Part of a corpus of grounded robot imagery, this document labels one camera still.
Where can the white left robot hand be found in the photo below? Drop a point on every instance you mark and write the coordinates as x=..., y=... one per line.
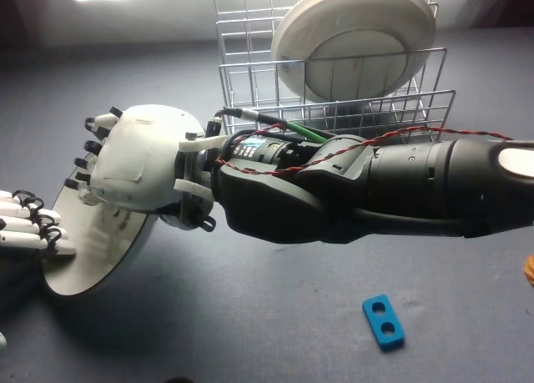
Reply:
x=21, y=228

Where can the white plate with dark rim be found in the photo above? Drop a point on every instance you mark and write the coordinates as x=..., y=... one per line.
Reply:
x=354, y=24
x=92, y=253

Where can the blue block with two holes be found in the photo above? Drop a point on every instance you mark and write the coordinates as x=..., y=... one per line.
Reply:
x=384, y=322

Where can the orange swirl cookie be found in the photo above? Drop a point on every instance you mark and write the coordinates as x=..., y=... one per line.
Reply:
x=530, y=269

